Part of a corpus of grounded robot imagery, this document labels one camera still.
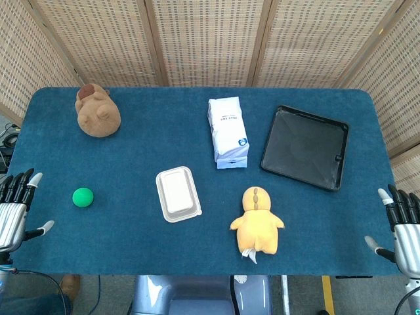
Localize black cables and devices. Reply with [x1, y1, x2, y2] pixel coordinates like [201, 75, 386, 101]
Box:
[0, 121, 21, 175]

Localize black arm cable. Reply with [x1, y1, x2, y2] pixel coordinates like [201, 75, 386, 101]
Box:
[12, 269, 75, 315]

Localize white lidded container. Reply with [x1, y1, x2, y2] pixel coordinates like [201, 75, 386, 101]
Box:
[155, 165, 203, 224]

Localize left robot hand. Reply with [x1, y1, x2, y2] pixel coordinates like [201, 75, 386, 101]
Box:
[0, 168, 55, 253]

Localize blue table cloth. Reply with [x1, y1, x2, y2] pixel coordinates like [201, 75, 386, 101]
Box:
[7, 86, 411, 276]

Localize yellow duck plush toy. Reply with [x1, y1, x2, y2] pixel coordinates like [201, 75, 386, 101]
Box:
[229, 186, 285, 264]

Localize bamboo folding screen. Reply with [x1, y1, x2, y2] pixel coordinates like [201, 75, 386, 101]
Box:
[0, 0, 420, 227]

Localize brown capybara plush toy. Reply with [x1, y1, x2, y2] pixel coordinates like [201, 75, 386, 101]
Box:
[74, 83, 121, 138]

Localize black square tray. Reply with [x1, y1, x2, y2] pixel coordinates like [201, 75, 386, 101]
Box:
[261, 104, 350, 193]

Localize white table leg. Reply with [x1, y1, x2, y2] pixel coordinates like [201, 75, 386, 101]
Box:
[280, 274, 291, 315]

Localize white paper package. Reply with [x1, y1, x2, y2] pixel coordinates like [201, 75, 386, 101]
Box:
[207, 96, 250, 170]

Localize small green ball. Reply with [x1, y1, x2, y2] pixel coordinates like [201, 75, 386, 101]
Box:
[72, 187, 95, 208]

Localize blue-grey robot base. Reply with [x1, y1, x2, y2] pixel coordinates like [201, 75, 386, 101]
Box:
[130, 274, 274, 315]

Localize brown leather shoe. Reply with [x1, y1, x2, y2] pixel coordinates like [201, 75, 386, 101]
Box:
[58, 274, 81, 303]

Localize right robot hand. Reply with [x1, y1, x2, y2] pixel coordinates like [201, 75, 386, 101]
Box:
[364, 184, 420, 274]

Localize yellow floor tape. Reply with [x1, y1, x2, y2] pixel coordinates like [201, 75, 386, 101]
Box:
[321, 275, 335, 315]

